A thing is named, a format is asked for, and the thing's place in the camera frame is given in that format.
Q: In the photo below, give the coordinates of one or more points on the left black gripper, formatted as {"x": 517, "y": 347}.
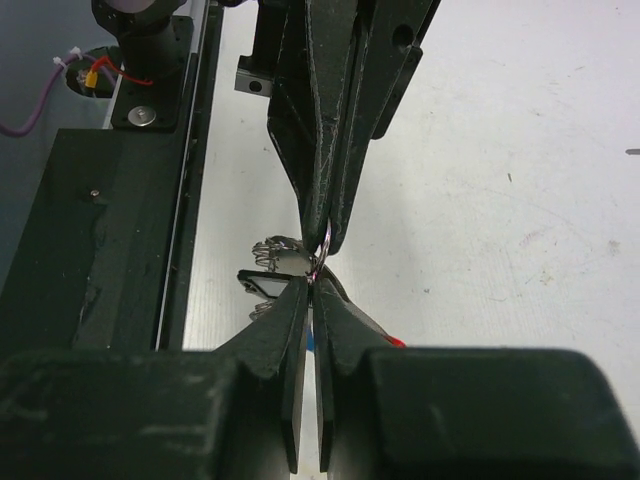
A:
{"x": 307, "y": 46}

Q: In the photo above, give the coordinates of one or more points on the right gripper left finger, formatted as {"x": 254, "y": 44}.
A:
{"x": 230, "y": 413}

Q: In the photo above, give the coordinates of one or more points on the dark blue tagged key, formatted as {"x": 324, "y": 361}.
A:
{"x": 264, "y": 284}

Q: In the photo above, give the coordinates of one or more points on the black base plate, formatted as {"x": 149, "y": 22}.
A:
{"x": 79, "y": 266}

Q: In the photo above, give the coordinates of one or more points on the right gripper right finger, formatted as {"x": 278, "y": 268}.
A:
{"x": 392, "y": 412}

